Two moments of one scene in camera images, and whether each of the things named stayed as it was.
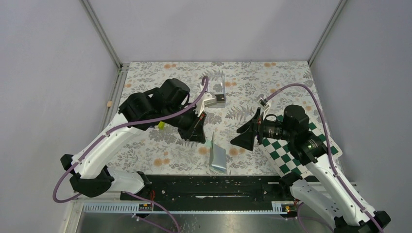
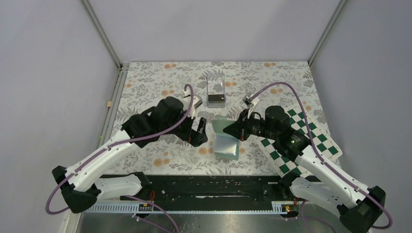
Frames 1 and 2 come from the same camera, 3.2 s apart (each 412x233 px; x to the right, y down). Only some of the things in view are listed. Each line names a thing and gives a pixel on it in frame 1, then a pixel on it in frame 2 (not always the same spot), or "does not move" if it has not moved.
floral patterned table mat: (235, 91) does not move
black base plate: (214, 189) does not move
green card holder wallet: (217, 158) → (226, 145)
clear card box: (216, 86) does not move
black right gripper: (255, 127) → (239, 128)
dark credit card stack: (220, 97) does not move
